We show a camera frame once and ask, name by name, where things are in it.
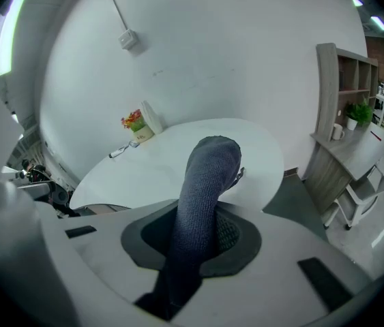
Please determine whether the white wall conduit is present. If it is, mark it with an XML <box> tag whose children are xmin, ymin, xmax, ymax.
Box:
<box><xmin>102</xmin><ymin>0</ymin><xmax>128</xmax><ymax>33</ymax></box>

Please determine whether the grey wooden shelf desk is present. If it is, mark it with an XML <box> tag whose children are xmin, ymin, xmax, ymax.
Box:
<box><xmin>304</xmin><ymin>42</ymin><xmax>384</xmax><ymax>214</ymax></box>

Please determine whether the white mug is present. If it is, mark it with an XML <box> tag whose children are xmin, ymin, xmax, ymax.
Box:
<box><xmin>332</xmin><ymin>123</ymin><xmax>346</xmax><ymax>141</ymax></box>

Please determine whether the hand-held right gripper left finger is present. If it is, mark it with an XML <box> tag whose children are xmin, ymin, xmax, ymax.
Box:
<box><xmin>41</xmin><ymin>198</ymin><xmax>179</xmax><ymax>305</ymax></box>

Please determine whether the cream pot of colourful flowers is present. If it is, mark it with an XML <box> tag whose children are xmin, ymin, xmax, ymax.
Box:
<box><xmin>120</xmin><ymin>108</ymin><xmax>155</xmax><ymax>144</ymax></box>

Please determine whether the dark blue cloth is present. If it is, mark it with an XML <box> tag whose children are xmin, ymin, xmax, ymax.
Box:
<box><xmin>133</xmin><ymin>135</ymin><xmax>246</xmax><ymax>322</ymax></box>

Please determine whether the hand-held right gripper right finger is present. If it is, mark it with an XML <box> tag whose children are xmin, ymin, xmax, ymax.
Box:
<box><xmin>171</xmin><ymin>201</ymin><xmax>374</xmax><ymax>327</ymax></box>

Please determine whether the white office chair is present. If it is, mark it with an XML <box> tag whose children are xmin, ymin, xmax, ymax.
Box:
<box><xmin>324</xmin><ymin>158</ymin><xmax>384</xmax><ymax>231</ymax></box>

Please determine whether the white tube with black cap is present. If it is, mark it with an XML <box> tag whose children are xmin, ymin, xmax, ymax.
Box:
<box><xmin>108</xmin><ymin>145</ymin><xmax>127</xmax><ymax>159</ymax></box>

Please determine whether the white wall switch box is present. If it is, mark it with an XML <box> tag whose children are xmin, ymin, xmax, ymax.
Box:
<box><xmin>117</xmin><ymin>28</ymin><xmax>139</xmax><ymax>50</ymax></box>

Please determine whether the green plant in white pot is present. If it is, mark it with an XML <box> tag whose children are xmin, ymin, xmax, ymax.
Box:
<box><xmin>344</xmin><ymin>97</ymin><xmax>374</xmax><ymax>131</ymax></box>

